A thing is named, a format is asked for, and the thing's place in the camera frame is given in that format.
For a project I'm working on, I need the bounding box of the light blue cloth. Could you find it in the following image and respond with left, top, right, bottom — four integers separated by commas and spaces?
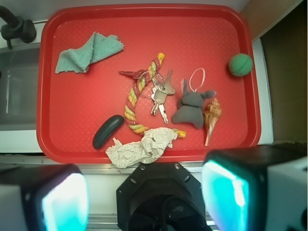
55, 32, 124, 74

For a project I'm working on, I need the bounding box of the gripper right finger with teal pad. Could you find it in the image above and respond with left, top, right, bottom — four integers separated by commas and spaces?
201, 144, 308, 231

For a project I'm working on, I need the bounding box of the multicoloured twisted rope toy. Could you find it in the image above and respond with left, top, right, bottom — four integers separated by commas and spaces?
124, 52, 187, 140

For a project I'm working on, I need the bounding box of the bunch of silver keys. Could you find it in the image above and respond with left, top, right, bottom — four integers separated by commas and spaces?
118, 69, 176, 125

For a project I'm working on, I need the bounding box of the green rubber ball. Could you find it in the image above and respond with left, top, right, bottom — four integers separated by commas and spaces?
228, 53, 253, 77

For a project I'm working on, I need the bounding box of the grey plush animal keychain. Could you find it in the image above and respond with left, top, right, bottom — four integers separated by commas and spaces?
171, 68, 216, 129

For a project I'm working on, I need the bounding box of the red plastic tray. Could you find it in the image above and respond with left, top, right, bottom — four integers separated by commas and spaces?
37, 4, 261, 164

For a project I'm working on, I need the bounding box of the black oblong stone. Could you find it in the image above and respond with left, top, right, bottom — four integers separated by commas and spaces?
92, 115, 125, 149

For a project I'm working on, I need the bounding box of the crumpled white paper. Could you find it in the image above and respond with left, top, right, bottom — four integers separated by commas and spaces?
105, 127, 186, 168

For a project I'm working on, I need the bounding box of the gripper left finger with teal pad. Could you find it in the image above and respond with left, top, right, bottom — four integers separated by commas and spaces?
0, 164, 90, 231

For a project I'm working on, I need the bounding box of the stainless steel sink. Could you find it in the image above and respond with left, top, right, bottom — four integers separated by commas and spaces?
0, 48, 39, 131

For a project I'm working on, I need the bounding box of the brown spiral seashell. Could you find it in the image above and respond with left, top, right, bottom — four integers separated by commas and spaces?
203, 98, 222, 146

